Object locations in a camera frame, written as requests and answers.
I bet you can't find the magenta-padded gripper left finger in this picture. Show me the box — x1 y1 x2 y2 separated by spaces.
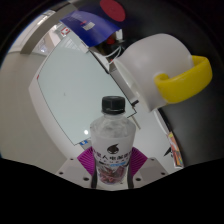
55 146 98 190

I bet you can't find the white mug with yellow handle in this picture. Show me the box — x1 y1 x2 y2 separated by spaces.
114 33 214 113

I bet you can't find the black and red power tool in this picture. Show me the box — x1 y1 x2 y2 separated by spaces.
105 33 123 48

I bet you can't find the clear bottle with black cap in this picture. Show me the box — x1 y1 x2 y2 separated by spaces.
89 95 137 190

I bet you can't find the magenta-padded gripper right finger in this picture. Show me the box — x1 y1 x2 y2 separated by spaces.
126 146 169 190

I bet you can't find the large whiteboard on stand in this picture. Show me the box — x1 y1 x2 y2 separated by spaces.
35 39 138 146

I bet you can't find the flat round red coaster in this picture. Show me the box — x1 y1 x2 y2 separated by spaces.
99 0 127 22

